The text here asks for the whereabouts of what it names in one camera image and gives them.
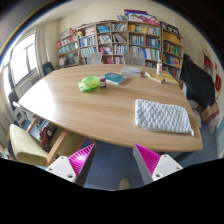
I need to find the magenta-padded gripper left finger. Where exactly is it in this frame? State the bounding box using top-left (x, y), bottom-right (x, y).
top-left (45, 143), bottom-right (97, 187)

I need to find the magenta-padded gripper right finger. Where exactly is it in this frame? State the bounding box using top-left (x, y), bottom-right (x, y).
top-left (132, 143), bottom-right (184, 186)

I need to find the white waffle towel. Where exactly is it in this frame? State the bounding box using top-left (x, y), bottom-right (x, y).
top-left (134, 98), bottom-right (195, 137)

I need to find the dark red bag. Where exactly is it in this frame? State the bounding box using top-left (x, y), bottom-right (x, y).
top-left (39, 126), bottom-right (56, 150)

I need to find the olive green upholstered chair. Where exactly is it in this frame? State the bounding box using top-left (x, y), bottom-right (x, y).
top-left (8, 123), bottom-right (88, 167)

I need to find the cardboard box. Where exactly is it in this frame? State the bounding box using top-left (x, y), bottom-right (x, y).
top-left (199, 104), bottom-right (221, 125)

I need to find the green plastic bag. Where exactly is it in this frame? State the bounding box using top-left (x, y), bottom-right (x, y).
top-left (77, 75), bottom-right (101, 93)

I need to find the white radiator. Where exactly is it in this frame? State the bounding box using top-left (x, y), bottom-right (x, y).
top-left (14, 74), bottom-right (43, 99)

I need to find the thin yellow book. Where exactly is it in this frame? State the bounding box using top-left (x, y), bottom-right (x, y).
top-left (143, 71), bottom-right (167, 84)

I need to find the black cloth cover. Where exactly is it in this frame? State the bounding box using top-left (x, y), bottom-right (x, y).
top-left (179, 53), bottom-right (217, 109)

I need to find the clear plastic bottle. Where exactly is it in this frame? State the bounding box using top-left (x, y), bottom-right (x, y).
top-left (155, 59), bottom-right (163, 78)

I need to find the teal book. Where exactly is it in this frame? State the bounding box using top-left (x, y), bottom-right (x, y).
top-left (104, 72), bottom-right (129, 86)

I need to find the stack of grey books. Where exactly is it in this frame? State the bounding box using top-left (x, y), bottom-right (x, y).
top-left (120, 65), bottom-right (143, 78)

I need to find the black office chair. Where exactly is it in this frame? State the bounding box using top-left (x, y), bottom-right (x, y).
top-left (41, 61), bottom-right (56, 76)

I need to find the grey mesh chair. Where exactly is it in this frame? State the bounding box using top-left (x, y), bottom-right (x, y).
top-left (123, 51), bottom-right (147, 68)
top-left (86, 51), bottom-right (104, 65)

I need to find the wooden bookshelf unit with books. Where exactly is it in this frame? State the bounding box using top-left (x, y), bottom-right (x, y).
top-left (55, 9), bottom-right (185, 81)

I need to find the red wall poster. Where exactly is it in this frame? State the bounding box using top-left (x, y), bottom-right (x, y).
top-left (214, 73), bottom-right (223, 93)

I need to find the small wall shelf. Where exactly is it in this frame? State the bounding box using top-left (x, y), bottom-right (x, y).
top-left (202, 53), bottom-right (214, 78)

